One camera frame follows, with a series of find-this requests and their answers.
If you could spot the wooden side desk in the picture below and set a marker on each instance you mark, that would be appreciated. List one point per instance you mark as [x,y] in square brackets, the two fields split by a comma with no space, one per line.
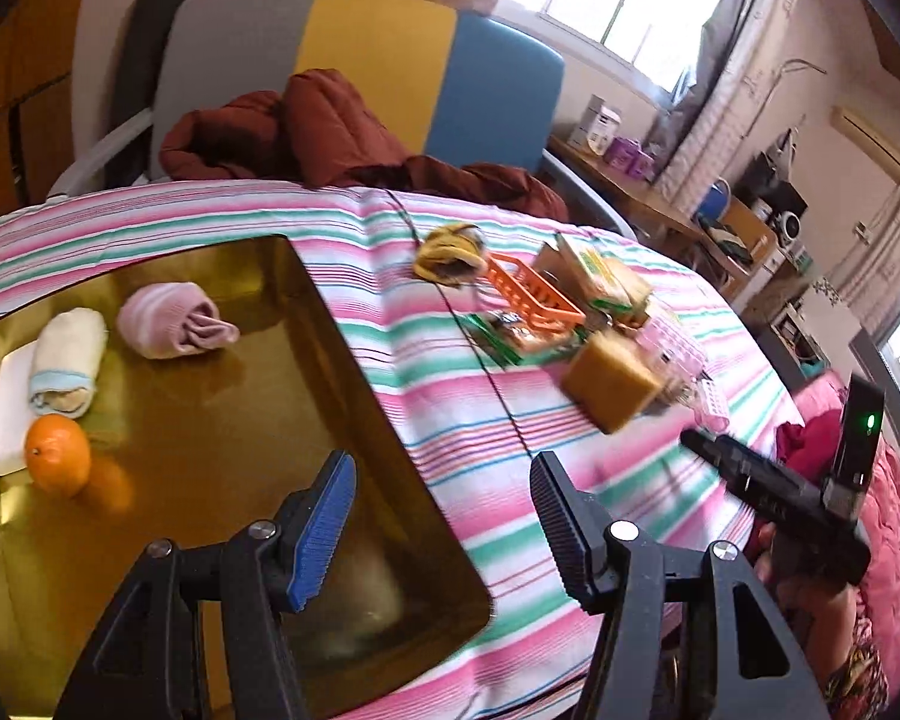
[645,199]

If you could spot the green-edged cracker packet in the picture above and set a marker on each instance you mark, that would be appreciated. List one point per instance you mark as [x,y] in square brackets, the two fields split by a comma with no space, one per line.
[525,343]

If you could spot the round speaker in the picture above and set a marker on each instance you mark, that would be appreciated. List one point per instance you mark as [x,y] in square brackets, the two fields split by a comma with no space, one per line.
[787,225]

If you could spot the white soap bar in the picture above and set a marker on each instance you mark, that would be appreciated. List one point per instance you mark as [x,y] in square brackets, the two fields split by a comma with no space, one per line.
[7,420]

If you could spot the brown cardboard box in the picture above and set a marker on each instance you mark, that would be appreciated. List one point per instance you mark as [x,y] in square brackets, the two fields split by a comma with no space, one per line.
[549,262]

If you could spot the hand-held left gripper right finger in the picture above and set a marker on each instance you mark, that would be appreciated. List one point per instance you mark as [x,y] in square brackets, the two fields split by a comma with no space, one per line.
[562,532]

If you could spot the white towel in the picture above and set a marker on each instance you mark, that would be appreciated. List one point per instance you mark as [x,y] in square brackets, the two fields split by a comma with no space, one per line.
[67,352]

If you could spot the red cloth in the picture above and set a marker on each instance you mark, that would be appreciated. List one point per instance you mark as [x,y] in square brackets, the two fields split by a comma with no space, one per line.
[814,442]

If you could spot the grey white curtain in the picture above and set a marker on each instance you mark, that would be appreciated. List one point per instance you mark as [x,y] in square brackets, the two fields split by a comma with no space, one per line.
[727,75]

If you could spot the grey yellow blue chair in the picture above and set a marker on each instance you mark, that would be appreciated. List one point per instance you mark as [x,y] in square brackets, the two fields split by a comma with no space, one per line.
[367,52]

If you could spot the golden tin tray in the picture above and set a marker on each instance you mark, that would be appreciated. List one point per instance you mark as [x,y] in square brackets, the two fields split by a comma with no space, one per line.
[217,405]

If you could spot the purple box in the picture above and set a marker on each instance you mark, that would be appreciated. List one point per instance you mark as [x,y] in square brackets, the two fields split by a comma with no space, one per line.
[645,165]
[622,154]

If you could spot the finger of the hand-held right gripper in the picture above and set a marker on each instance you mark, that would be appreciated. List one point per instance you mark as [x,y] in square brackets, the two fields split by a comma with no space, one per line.
[712,452]

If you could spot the white carton box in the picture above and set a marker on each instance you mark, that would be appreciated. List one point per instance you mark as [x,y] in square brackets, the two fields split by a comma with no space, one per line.
[596,127]

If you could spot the person's right forearm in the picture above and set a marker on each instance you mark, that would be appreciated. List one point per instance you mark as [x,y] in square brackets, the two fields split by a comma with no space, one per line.
[862,675]

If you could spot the yellow glove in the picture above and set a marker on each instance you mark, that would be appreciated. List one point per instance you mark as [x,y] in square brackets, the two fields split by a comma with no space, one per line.
[446,255]

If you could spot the wall air conditioner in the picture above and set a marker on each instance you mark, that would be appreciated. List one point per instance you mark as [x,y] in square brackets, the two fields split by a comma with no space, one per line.
[870,139]

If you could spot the striped tablecloth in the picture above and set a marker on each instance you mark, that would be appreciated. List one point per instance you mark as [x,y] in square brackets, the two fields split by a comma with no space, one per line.
[435,390]

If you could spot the green white biscuit packet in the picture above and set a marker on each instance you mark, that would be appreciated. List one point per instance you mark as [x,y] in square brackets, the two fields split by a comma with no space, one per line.
[604,277]

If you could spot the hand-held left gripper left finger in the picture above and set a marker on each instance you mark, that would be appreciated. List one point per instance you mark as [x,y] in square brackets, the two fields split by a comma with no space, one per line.
[322,532]

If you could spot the dark red jacket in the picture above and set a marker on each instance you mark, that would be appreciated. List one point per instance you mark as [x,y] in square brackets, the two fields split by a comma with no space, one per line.
[330,127]

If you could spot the wooden wardrobe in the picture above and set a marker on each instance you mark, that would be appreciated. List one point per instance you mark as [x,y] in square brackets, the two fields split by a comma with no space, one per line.
[22,75]

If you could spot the brown sponge block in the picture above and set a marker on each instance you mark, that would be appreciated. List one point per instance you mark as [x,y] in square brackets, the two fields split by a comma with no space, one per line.
[611,382]

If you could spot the orange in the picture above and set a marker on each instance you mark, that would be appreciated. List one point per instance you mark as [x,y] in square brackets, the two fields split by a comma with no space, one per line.
[58,457]

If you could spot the person's right hand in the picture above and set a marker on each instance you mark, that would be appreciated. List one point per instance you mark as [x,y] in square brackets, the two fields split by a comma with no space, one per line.
[814,611]

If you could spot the pink towel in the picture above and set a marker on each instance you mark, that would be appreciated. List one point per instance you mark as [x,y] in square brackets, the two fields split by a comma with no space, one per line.
[165,322]

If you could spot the orange plastic basket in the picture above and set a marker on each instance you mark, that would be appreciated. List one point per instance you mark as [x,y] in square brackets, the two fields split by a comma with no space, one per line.
[525,292]

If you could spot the blue bag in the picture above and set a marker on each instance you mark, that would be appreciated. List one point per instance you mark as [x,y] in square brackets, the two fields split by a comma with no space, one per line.
[714,201]

